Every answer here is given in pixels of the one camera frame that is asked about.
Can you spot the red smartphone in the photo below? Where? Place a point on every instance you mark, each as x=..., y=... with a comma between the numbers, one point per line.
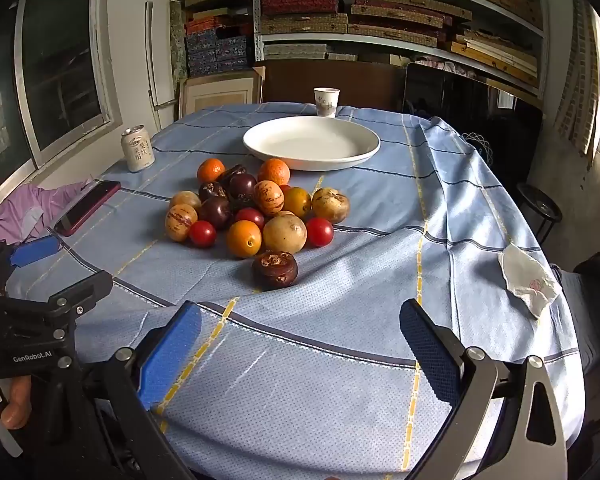
x=87, y=207

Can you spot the white paper cup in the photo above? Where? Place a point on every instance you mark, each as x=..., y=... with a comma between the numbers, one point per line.
x=327, y=102

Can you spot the small orange tomato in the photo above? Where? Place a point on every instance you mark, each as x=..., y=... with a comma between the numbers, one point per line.
x=243, y=238

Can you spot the green patterned roll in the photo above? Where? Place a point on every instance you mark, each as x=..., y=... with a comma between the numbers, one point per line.
x=177, y=40

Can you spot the white leaning strip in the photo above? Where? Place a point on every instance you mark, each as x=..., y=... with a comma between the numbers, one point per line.
x=151, y=50

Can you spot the stack of blue patterned boxes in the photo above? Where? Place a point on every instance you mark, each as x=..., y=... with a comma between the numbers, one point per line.
x=215, y=50

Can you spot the dark purple plum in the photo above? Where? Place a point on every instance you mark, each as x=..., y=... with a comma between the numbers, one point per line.
x=215, y=211
x=241, y=185

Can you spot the white plate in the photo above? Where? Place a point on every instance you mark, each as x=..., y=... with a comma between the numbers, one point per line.
x=310, y=142

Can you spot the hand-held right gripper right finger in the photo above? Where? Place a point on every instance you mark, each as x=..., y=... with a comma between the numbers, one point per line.
x=430, y=355

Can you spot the brick patterned curtain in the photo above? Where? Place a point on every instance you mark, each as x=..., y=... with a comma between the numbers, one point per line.
x=577, y=75

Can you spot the tan passion fruit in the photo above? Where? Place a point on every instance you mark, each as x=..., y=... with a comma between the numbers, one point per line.
x=330, y=205
x=184, y=199
x=284, y=234

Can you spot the person's left hand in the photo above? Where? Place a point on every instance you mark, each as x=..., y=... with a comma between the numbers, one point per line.
x=17, y=405

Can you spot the purple cloth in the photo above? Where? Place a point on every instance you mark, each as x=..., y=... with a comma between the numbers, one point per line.
x=15, y=210

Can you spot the white metal shelf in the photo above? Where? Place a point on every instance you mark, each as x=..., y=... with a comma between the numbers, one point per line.
x=256, y=20

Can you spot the yellow-orange tomato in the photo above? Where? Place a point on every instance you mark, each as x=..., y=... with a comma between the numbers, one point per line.
x=298, y=202

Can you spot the crumpled white tissue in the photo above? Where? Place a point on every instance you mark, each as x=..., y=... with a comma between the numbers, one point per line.
x=527, y=280

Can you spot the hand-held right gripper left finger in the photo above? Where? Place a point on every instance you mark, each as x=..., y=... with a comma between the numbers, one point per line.
x=172, y=355

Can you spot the striped tan pepino melon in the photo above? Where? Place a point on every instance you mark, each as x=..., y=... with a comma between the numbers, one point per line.
x=268, y=198
x=181, y=222

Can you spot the black round stool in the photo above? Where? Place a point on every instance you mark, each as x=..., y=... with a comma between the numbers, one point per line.
x=540, y=205

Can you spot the wooden picture frame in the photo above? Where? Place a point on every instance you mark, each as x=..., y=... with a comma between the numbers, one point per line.
x=220, y=92

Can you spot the blue checked tablecloth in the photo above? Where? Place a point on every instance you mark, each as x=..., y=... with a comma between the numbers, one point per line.
x=330, y=350

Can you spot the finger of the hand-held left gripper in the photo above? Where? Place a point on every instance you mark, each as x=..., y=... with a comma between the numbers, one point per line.
x=35, y=251
x=82, y=290

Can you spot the orange tangerine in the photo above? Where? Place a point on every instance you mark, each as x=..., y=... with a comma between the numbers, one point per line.
x=211, y=170
x=274, y=171

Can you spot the red cherry tomato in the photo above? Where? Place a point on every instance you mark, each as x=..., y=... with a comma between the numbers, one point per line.
x=202, y=233
x=319, y=232
x=250, y=217

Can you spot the white beverage can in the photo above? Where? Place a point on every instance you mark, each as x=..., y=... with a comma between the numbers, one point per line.
x=137, y=150

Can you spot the brown wooden board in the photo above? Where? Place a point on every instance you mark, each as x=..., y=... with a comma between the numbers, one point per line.
x=330, y=77

